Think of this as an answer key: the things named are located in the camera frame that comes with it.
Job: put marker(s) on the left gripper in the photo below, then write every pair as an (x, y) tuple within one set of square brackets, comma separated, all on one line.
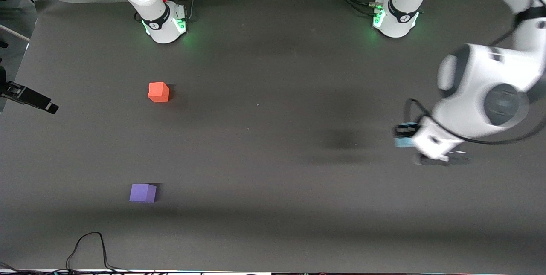
[(403, 130)]

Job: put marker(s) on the light blue foam block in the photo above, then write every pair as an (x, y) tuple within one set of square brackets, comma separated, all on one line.
[(402, 142)]

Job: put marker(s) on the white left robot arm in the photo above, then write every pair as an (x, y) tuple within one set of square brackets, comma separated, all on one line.
[(482, 91)]

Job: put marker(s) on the orange foam block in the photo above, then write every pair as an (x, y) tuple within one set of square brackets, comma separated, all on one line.
[(158, 92)]

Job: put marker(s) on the purple foam block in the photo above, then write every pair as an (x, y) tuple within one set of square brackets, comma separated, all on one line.
[(142, 193)]

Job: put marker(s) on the dark grey table mat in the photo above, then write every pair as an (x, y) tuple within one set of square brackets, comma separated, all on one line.
[(273, 138)]

